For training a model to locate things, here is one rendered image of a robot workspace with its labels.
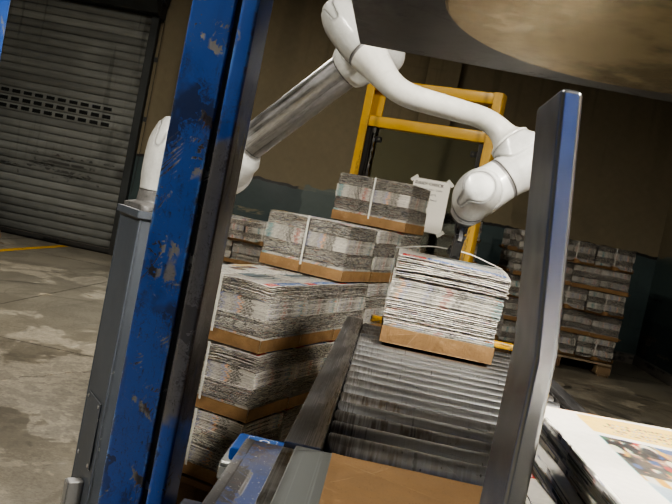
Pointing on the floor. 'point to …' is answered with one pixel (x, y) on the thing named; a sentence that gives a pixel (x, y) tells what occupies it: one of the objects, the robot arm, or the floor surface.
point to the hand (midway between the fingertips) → (457, 227)
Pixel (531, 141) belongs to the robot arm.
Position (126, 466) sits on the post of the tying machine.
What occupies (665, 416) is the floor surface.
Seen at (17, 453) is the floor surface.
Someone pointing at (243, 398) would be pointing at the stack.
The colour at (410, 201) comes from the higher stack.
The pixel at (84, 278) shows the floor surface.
